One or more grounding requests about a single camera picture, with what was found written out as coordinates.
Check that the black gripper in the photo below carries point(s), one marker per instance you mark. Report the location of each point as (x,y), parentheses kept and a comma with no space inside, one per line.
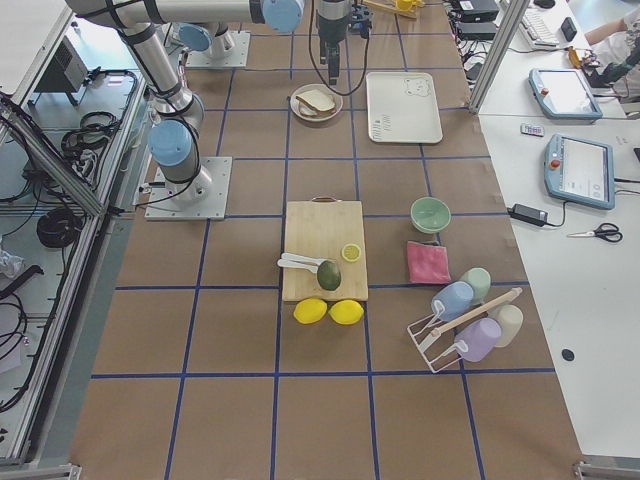
(331,26)

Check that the bread slice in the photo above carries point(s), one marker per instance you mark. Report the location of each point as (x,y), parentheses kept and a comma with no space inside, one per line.
(307,112)
(318,100)

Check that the cream round plate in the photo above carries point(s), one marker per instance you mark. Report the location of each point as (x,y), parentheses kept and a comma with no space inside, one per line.
(293,102)

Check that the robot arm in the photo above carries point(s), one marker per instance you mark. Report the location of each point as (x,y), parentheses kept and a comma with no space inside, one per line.
(136,23)
(200,37)

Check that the bread slice under egg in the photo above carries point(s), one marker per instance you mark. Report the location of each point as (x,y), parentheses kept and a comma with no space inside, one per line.
(307,112)

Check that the yellow mug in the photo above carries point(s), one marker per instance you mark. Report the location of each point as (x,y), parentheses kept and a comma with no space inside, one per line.
(408,7)

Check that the wooden mug rack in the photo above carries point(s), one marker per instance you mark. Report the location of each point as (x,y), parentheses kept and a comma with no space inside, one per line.
(384,6)

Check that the cream bear tray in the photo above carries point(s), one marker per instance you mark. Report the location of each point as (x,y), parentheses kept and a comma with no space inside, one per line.
(402,107)

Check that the wooden cutting board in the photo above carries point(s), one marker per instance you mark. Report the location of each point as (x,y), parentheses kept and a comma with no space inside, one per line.
(320,230)

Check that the light green bowl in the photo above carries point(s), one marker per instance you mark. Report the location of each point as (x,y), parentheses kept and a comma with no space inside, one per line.
(429,215)

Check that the lemon slice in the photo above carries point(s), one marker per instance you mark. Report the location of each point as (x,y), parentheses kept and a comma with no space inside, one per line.
(351,252)

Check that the small card pack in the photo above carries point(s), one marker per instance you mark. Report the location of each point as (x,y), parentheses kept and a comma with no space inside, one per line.
(532,130)

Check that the white plastic knife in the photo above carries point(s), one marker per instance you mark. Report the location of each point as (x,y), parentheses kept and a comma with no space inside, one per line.
(284,263)

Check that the avocado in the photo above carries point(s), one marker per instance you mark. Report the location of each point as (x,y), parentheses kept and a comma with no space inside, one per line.
(328,275)

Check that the pink cloth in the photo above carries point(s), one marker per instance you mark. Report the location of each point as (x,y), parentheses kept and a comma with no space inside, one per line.
(427,264)

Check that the far teach pendant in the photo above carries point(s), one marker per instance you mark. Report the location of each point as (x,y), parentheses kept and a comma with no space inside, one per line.
(564,94)

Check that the teach pendant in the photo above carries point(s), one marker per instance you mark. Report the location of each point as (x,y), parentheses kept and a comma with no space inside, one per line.
(564,94)
(580,171)

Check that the small power brick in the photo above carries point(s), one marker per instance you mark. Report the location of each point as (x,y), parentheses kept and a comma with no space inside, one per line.
(530,215)

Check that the whole lemon left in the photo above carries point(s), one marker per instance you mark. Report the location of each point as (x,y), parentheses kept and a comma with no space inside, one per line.
(310,310)

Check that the whole lemon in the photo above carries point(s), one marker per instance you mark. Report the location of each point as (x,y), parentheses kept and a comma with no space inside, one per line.
(310,310)
(346,312)

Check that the whole lemon right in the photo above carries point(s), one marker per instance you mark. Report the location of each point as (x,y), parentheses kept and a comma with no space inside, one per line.
(346,312)

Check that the near teach pendant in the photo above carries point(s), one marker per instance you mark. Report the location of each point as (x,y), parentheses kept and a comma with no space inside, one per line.
(580,171)

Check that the green cup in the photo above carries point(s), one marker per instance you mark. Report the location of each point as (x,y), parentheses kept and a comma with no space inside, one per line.
(479,280)

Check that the blue cup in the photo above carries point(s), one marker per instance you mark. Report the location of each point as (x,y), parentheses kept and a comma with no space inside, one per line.
(452,301)

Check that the beige cup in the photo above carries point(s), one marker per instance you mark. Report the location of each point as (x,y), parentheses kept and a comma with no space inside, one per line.
(510,319)

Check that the purple cup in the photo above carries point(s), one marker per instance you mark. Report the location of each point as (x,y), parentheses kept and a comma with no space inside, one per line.
(475,341)

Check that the scissors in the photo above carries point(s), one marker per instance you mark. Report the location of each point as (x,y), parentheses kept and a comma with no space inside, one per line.
(606,231)

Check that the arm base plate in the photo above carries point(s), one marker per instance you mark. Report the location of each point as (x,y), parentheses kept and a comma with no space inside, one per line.
(205,198)
(237,59)

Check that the aluminium frame post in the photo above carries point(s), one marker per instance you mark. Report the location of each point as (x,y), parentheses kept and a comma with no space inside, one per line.
(506,31)

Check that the white wire cup rack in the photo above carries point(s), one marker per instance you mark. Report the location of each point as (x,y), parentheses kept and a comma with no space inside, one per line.
(434,339)

